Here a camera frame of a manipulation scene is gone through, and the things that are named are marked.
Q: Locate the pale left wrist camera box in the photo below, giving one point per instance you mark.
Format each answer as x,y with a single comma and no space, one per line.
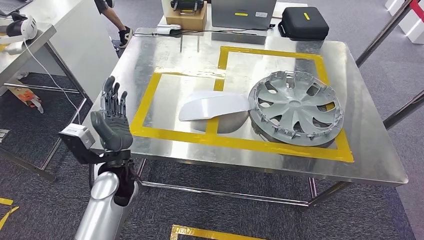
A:
78,137

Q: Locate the white VR headset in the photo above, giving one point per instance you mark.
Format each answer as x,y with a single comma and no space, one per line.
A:
23,28

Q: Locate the yellow tape on workbench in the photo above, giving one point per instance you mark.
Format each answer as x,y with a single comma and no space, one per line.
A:
232,142

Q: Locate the grey wheel hubcap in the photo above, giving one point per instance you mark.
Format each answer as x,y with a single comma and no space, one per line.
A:
294,109

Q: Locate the stainless steel workbench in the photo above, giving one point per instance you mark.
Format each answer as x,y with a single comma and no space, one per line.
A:
364,116

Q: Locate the orange cardboard package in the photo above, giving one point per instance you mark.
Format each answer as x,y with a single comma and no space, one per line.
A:
28,97

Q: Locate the steel-legged side table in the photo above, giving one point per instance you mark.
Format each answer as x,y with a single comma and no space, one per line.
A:
20,63

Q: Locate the black carry case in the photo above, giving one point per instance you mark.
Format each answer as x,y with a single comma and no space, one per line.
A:
303,23

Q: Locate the yellow floor tape strip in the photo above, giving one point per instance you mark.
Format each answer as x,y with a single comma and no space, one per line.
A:
8,212

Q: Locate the person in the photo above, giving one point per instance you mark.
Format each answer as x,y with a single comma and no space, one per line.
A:
121,30

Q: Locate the white cabinet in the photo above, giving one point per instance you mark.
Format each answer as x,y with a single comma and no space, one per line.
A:
82,39

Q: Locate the white curved plastic part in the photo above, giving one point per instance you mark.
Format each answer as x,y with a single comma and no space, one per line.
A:
212,106

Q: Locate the red barrier belt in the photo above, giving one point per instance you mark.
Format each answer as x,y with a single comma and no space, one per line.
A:
418,10

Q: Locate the steel floor socket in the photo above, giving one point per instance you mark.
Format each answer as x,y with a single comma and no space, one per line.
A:
4,135

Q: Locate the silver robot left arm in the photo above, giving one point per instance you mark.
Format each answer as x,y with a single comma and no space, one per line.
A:
99,212

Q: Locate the brown cardboard box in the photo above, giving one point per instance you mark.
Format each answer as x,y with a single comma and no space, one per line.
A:
185,21

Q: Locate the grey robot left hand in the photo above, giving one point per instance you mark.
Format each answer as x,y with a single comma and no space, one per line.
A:
112,129

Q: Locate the white power adapter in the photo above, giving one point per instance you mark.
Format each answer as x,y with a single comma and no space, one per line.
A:
167,28

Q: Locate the grey laptop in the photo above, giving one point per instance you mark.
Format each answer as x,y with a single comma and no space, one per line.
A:
242,13

